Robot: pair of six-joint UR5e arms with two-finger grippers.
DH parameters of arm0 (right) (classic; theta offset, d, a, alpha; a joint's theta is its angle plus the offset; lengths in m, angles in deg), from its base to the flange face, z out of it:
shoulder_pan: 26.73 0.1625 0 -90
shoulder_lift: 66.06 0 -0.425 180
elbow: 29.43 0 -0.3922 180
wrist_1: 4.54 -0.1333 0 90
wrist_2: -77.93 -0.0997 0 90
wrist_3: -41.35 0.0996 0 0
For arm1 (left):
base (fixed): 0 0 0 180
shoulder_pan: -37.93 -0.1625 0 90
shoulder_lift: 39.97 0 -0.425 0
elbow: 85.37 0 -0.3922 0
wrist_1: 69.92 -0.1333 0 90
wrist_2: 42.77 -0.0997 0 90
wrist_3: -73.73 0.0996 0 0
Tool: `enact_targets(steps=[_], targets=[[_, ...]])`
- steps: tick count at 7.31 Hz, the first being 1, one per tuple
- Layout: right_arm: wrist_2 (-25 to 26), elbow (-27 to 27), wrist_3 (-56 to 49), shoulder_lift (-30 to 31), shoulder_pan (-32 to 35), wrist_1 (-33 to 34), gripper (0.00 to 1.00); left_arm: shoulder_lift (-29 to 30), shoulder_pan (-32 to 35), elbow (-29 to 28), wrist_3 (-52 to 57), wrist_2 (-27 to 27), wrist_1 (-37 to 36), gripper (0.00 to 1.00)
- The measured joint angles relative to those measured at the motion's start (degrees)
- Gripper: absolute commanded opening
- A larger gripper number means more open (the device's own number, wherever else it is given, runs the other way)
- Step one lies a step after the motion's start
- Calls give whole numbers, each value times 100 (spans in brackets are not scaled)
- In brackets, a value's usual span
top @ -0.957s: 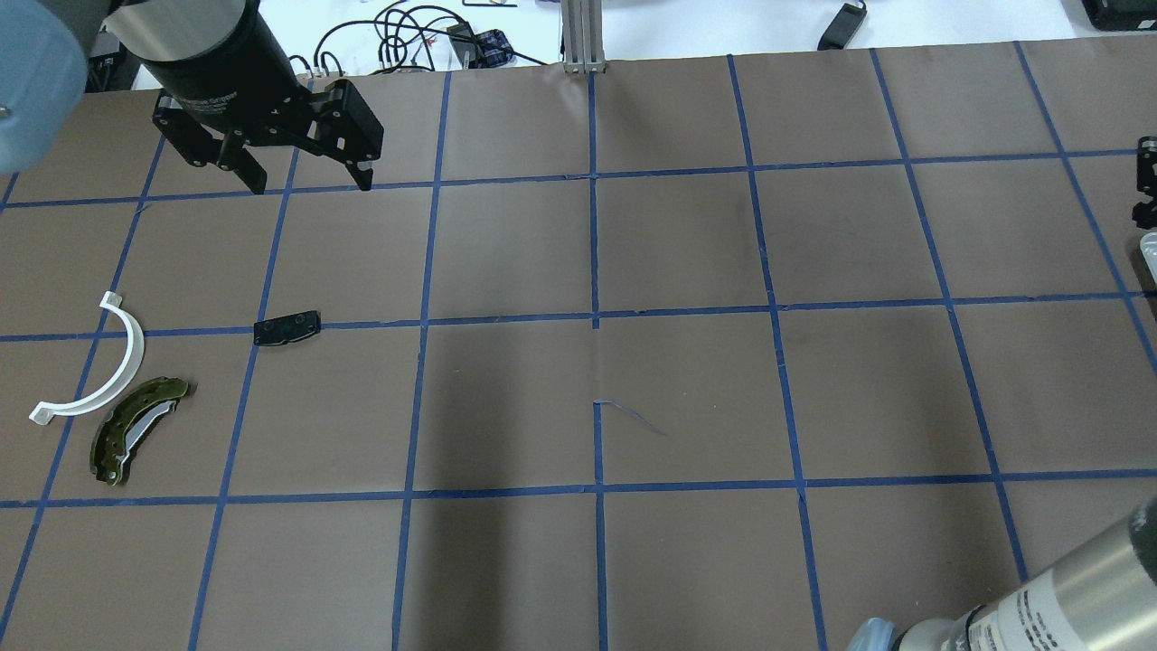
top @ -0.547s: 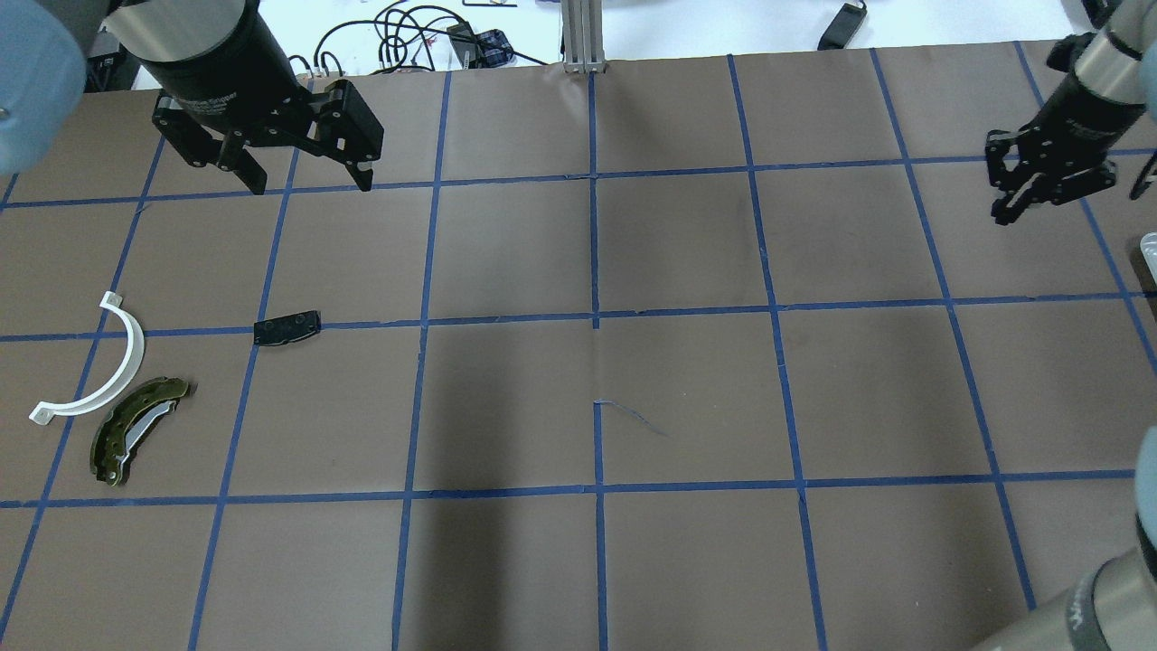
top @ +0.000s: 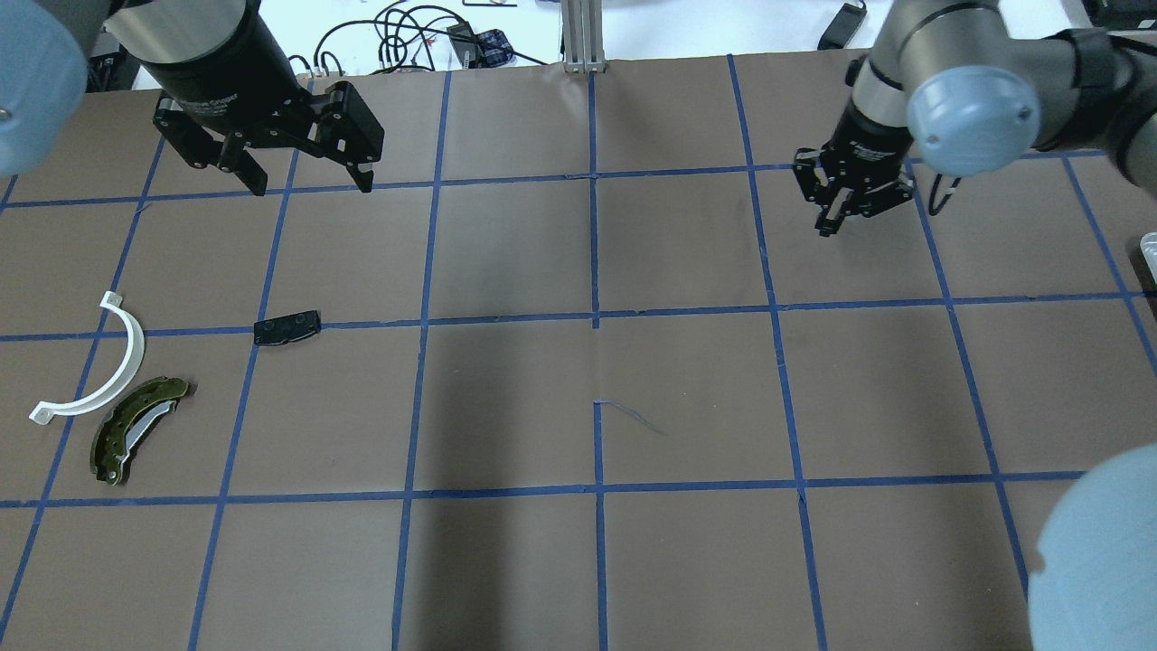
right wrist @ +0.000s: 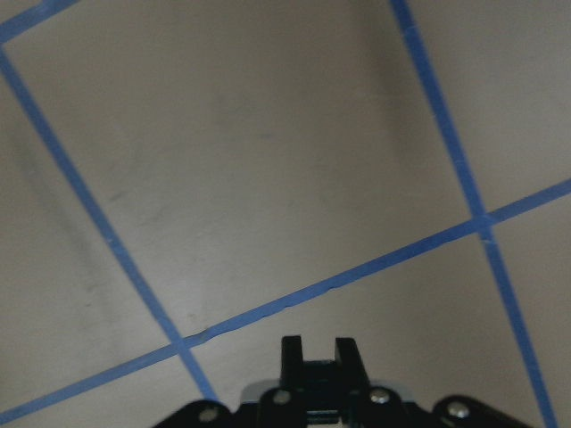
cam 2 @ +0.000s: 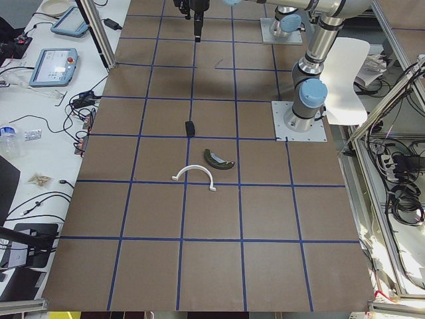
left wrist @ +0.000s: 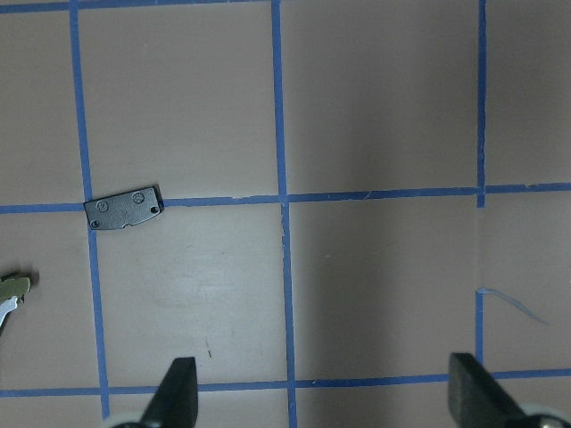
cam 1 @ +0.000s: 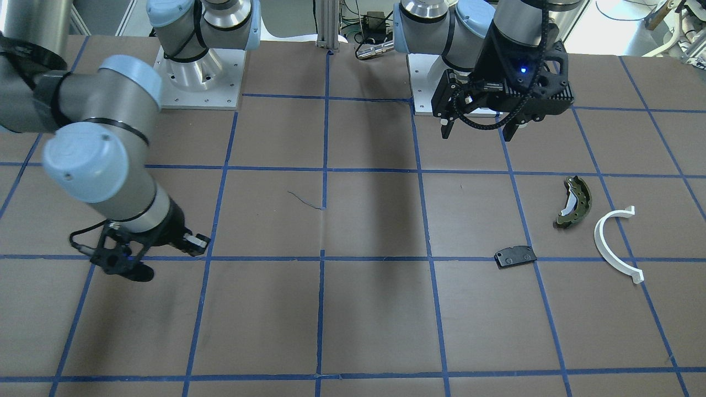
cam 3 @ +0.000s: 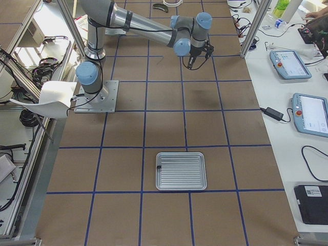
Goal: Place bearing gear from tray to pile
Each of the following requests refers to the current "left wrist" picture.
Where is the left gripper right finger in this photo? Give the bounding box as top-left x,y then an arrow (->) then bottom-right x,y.
447,353 -> 535,428

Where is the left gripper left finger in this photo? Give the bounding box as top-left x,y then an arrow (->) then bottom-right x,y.
137,357 -> 198,428

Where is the black brake pad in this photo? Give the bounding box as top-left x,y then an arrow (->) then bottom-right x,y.
84,186 -> 164,231

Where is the green brake shoe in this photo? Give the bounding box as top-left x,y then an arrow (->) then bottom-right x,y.
1,271 -> 39,329

